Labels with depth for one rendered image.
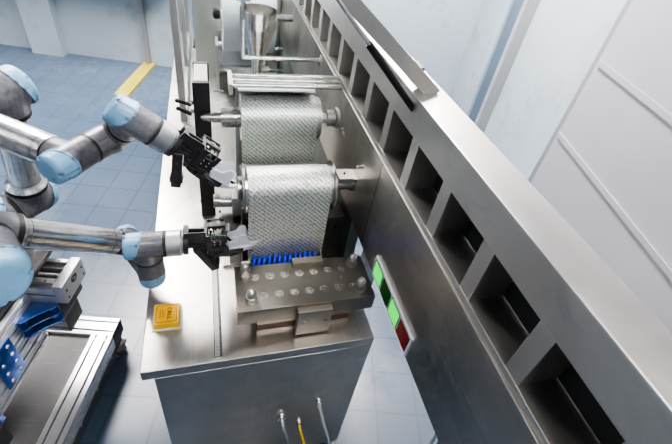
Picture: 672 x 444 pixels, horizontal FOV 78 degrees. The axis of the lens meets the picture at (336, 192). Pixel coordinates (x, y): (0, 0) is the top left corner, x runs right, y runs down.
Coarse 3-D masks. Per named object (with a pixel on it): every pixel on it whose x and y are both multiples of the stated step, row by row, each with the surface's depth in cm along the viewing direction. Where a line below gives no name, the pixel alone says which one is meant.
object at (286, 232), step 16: (256, 224) 120; (272, 224) 121; (288, 224) 123; (304, 224) 124; (320, 224) 126; (272, 240) 126; (288, 240) 127; (304, 240) 129; (320, 240) 131; (256, 256) 128
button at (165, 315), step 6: (156, 306) 122; (162, 306) 122; (168, 306) 122; (174, 306) 122; (156, 312) 120; (162, 312) 120; (168, 312) 121; (174, 312) 121; (156, 318) 119; (162, 318) 119; (168, 318) 119; (174, 318) 119; (156, 324) 117; (162, 324) 118; (168, 324) 118; (174, 324) 119
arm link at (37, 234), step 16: (16, 224) 96; (32, 224) 101; (48, 224) 104; (64, 224) 108; (128, 224) 129; (32, 240) 100; (48, 240) 103; (64, 240) 106; (80, 240) 110; (96, 240) 114; (112, 240) 118
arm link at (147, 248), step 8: (136, 232) 114; (144, 232) 114; (152, 232) 114; (160, 232) 114; (128, 240) 111; (136, 240) 111; (144, 240) 112; (152, 240) 112; (160, 240) 113; (128, 248) 110; (136, 248) 111; (144, 248) 111; (152, 248) 112; (160, 248) 112; (128, 256) 111; (136, 256) 112; (144, 256) 112; (152, 256) 113; (160, 256) 114; (144, 264) 114; (152, 264) 115
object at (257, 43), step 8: (248, 32) 156; (256, 32) 155; (264, 32) 156; (272, 32) 159; (248, 40) 159; (256, 40) 158; (264, 40) 159; (248, 48) 163; (256, 48) 161; (264, 48) 162; (256, 64) 167; (256, 72) 170
